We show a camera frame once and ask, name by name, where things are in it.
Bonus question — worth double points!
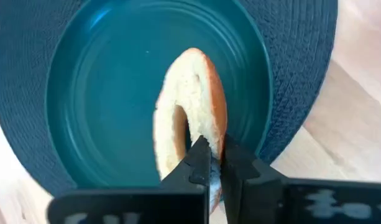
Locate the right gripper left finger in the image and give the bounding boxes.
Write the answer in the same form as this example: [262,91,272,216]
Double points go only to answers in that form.
[47,135,213,224]

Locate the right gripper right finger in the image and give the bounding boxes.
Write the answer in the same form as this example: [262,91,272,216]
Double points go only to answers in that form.
[221,134,381,224]

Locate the bagel half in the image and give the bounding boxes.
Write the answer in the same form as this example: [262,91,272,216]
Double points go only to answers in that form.
[152,47,228,215]

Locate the dark teal plate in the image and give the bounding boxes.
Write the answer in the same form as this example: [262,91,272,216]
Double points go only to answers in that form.
[45,0,273,190]

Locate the round dark woven placemat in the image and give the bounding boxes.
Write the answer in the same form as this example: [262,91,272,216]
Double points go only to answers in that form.
[0,0,339,197]

